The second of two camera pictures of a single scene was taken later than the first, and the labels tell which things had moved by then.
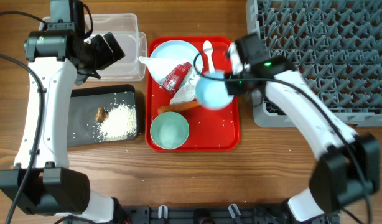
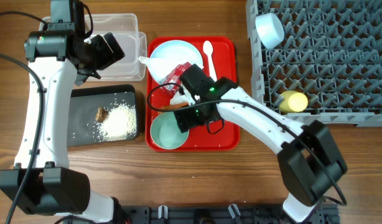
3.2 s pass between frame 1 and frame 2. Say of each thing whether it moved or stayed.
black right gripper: moved
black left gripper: stayed
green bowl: stayed
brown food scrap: stayed
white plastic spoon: stayed
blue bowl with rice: moved
